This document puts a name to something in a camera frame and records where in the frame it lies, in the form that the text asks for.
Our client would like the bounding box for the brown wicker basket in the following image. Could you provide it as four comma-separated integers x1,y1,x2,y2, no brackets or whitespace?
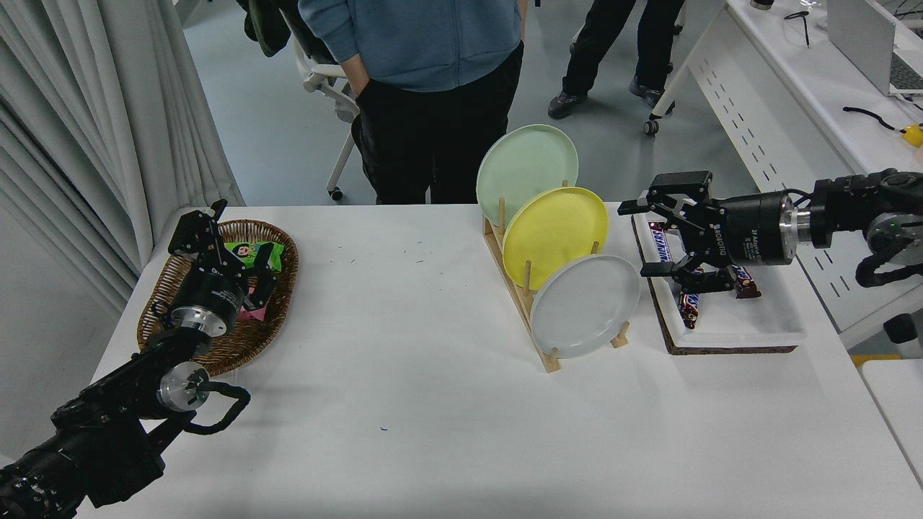
137,218,300,378

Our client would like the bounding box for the white office chair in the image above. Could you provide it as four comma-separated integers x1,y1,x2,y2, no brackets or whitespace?
288,29,361,201

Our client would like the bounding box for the pale green plate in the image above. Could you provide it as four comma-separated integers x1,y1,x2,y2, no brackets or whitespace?
476,124,580,230

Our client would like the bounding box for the thin black cable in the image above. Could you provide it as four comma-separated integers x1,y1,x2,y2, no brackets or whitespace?
785,10,812,48

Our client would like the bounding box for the white tray with cork base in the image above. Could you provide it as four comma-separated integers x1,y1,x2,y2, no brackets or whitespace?
632,199,807,355

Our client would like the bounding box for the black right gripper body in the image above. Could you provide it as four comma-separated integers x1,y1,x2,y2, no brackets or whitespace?
710,190,795,267

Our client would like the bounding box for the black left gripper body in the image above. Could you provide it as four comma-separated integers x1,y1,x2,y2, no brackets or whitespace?
172,264,250,330

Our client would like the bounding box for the grey curtain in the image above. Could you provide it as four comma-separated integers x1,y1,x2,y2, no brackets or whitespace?
0,0,246,318

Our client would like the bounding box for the black cylindrical object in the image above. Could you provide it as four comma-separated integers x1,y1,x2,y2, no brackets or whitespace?
883,314,923,359

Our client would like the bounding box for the silver laptop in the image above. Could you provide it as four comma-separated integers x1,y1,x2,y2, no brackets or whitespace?
827,0,923,98

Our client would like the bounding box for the pink snack packet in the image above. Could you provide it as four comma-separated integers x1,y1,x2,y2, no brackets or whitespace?
237,285,271,321

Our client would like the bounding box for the person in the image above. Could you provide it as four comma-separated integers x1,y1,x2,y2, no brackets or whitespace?
547,0,684,120
297,0,525,205

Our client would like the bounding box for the dark green jacket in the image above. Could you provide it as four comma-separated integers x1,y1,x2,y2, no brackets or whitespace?
238,0,293,58

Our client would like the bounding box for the brown chocolate bar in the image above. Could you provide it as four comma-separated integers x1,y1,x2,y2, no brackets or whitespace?
731,265,762,300

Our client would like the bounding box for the yellow plate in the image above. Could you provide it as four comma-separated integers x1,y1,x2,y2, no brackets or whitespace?
502,187,610,292

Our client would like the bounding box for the grey plate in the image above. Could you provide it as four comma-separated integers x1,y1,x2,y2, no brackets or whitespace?
529,254,641,360

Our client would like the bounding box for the white perforated desk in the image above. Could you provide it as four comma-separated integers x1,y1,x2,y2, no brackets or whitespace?
644,0,923,354

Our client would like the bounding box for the wooden plate rack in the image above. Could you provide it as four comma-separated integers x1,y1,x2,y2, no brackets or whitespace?
482,180,630,373

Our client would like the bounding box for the green snack packet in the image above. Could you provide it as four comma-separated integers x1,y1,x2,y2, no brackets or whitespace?
225,240,286,272

